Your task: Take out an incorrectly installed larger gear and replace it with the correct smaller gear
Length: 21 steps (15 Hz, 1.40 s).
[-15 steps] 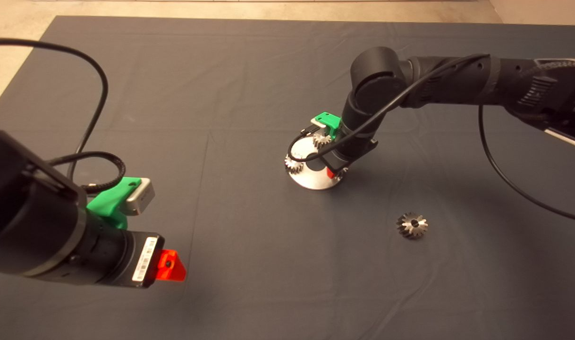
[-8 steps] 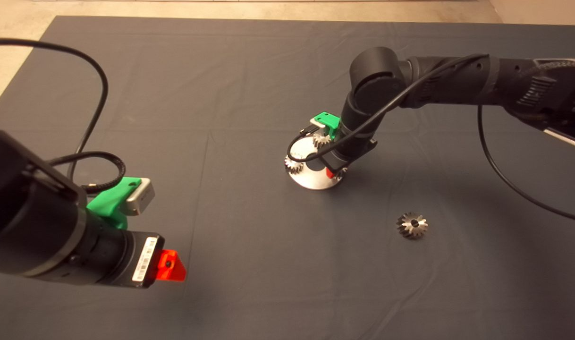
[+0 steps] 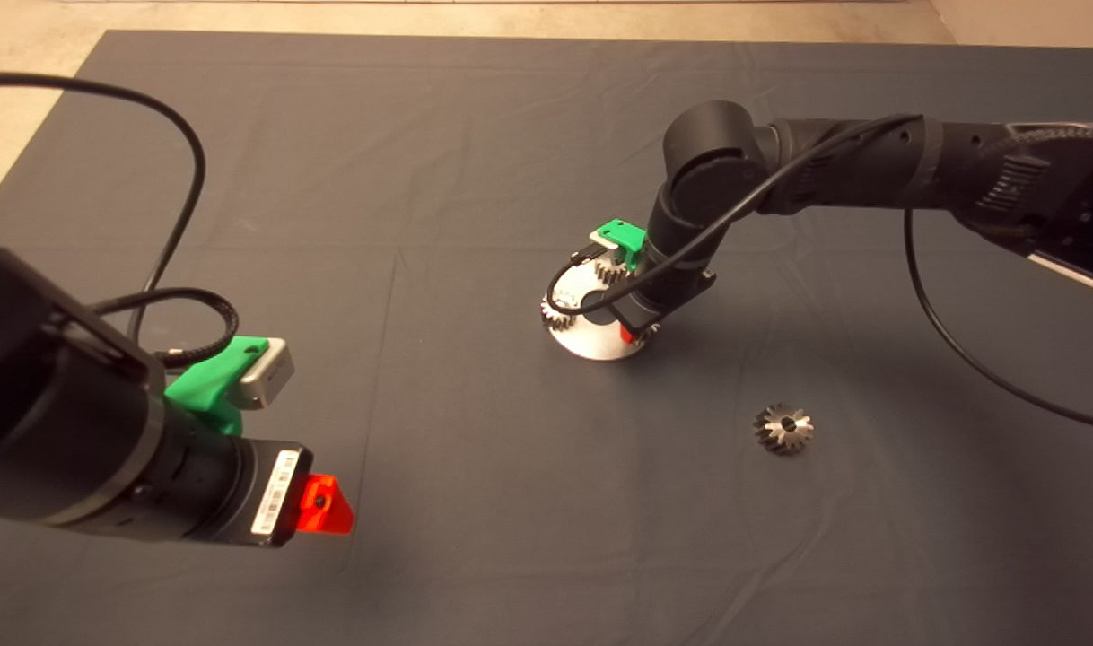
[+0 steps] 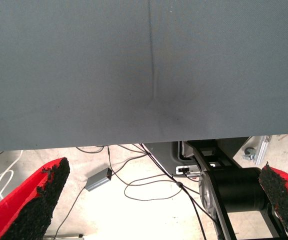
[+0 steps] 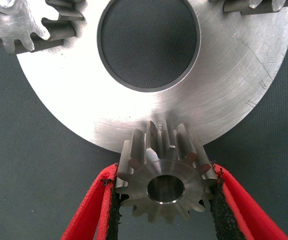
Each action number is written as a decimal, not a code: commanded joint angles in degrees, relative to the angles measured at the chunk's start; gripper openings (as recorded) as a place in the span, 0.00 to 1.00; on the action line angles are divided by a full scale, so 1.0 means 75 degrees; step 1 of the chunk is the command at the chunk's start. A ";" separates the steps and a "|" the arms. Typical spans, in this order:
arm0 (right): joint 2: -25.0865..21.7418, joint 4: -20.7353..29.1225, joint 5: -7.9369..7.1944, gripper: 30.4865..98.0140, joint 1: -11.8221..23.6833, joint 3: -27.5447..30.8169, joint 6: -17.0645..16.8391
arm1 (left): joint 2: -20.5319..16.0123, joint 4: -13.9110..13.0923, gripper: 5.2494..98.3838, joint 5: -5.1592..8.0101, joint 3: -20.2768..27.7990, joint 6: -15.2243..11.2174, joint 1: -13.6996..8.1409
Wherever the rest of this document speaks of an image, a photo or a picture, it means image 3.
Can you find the silver right camera box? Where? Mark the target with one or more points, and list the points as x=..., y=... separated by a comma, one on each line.
x=605, y=242

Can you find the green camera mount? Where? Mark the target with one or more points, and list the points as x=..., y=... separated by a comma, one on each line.
x=625, y=239
x=213, y=386

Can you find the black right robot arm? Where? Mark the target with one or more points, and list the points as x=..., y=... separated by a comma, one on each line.
x=717, y=161

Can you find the dark grey table cloth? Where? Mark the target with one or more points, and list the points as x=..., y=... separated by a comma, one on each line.
x=421, y=135

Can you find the green right camera mount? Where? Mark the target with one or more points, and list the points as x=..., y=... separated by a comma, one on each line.
x=625, y=239

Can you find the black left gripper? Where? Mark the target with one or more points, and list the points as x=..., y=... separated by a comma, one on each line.
x=268, y=495

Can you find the small dark steel gear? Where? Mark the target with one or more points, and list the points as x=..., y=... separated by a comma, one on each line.
x=650, y=332

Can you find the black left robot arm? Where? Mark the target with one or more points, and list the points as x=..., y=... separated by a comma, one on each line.
x=62, y=413

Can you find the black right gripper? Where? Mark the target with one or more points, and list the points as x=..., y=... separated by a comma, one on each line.
x=668, y=294

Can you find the silver camera box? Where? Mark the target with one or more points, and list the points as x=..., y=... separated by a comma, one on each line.
x=605, y=242
x=271, y=375

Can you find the silver left camera box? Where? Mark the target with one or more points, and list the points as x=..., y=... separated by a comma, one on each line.
x=271, y=375

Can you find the large steel gear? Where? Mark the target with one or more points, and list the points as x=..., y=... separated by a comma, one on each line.
x=775, y=440

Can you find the green left camera mount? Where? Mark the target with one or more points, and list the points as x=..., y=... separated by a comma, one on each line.
x=213, y=386

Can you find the round metal plate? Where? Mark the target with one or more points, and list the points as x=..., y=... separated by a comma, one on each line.
x=591, y=345

